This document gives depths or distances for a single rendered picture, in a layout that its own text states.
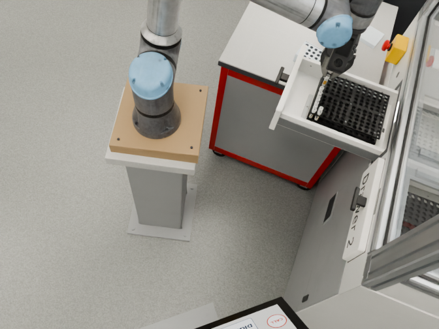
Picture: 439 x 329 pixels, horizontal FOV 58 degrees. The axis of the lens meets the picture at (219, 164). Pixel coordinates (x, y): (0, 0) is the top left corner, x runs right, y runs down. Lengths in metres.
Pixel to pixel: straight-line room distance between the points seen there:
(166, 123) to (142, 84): 0.18
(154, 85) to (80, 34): 1.65
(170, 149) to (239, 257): 0.88
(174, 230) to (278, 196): 0.57
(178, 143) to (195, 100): 0.17
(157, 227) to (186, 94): 0.82
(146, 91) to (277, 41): 0.69
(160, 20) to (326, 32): 0.43
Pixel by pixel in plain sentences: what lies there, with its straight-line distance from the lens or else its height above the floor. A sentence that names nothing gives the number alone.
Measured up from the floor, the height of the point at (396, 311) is 0.87.
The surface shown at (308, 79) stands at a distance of 1.40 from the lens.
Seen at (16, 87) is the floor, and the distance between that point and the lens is 2.50.
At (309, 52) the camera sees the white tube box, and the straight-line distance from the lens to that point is 1.54.
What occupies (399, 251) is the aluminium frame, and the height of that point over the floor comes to 1.11.
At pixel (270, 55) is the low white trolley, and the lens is 1.54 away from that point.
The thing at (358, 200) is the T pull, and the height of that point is 0.91.
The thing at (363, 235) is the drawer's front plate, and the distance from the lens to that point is 1.08.
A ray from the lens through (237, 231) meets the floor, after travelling 1.97.
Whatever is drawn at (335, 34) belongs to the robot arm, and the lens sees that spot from 0.91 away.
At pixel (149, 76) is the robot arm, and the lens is 1.08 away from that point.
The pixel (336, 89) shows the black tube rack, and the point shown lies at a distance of 1.32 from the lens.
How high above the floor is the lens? 1.86
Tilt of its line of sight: 62 degrees down
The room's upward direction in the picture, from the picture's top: 12 degrees clockwise
